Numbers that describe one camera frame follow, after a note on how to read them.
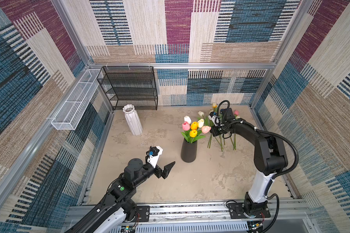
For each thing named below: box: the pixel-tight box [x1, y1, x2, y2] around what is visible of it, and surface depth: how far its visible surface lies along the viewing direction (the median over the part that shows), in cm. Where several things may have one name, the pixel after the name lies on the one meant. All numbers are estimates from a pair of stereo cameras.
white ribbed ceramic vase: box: [122, 104, 143, 136], surface depth 93 cm
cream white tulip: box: [197, 118, 205, 128], surface depth 72 cm
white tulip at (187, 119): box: [183, 115, 192, 125], surface depth 74 cm
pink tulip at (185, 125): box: [181, 121, 191, 132], surface depth 70 cm
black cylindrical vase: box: [180, 137, 198, 163], surface depth 90 cm
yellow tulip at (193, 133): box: [189, 129, 198, 138], surface depth 69 cm
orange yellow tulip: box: [190, 121, 199, 131], surface depth 70 cm
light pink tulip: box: [201, 125, 212, 134], surface depth 71 cm
